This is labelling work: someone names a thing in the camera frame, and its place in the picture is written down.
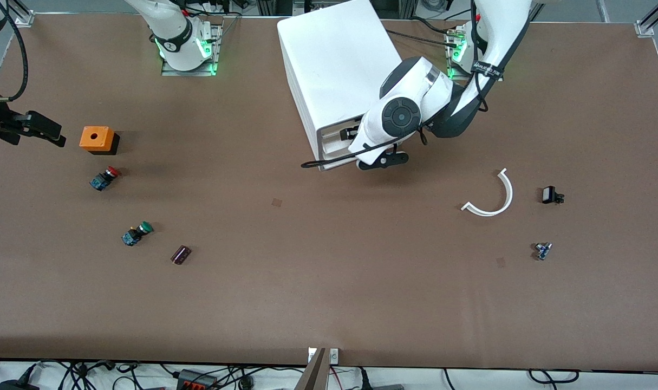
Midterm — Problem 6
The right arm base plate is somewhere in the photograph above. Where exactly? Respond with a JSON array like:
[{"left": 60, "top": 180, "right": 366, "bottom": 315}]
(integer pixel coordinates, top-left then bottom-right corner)
[{"left": 161, "top": 22, "right": 222, "bottom": 77}]

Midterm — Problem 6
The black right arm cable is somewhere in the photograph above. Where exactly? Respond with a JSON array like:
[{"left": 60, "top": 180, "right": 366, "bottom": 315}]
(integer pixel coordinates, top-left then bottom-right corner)
[{"left": 0, "top": 0, "right": 29, "bottom": 102}]

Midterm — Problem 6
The orange box with hole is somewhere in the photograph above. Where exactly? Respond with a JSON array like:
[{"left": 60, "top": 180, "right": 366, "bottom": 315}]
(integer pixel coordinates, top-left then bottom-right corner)
[{"left": 79, "top": 126, "right": 120, "bottom": 156}]

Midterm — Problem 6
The black orange power strip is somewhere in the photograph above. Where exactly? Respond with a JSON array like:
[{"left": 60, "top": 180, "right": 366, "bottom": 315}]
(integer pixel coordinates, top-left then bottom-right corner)
[{"left": 176, "top": 369, "right": 219, "bottom": 390}]

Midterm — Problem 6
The red push button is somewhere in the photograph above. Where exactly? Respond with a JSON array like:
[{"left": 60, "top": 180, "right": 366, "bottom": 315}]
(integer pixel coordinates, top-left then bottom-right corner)
[{"left": 89, "top": 166, "right": 121, "bottom": 191}]

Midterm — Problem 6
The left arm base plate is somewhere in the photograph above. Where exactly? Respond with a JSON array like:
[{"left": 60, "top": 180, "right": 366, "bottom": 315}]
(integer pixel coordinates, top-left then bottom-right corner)
[{"left": 447, "top": 24, "right": 505, "bottom": 82}]

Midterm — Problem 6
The grey metal beam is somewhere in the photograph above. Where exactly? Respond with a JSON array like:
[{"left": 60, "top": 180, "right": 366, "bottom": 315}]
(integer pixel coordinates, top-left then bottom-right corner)
[{"left": 295, "top": 348, "right": 329, "bottom": 390}]

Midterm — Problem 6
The green push button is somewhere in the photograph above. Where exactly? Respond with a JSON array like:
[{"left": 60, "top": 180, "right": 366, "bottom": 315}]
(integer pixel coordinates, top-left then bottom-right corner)
[{"left": 121, "top": 221, "right": 154, "bottom": 247}]

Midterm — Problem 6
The white curved plastic strip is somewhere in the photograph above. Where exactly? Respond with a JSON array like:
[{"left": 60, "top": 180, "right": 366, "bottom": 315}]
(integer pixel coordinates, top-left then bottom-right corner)
[{"left": 461, "top": 168, "right": 513, "bottom": 217}]

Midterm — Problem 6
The black looped floor cable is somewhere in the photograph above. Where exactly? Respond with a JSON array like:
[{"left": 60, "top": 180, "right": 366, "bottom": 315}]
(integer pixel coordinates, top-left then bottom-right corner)
[{"left": 528, "top": 369, "right": 579, "bottom": 385}]

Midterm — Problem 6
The black base supply cable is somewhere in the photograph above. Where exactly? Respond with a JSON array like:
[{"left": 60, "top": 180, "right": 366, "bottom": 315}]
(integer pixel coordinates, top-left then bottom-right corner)
[{"left": 386, "top": 28, "right": 460, "bottom": 49}]

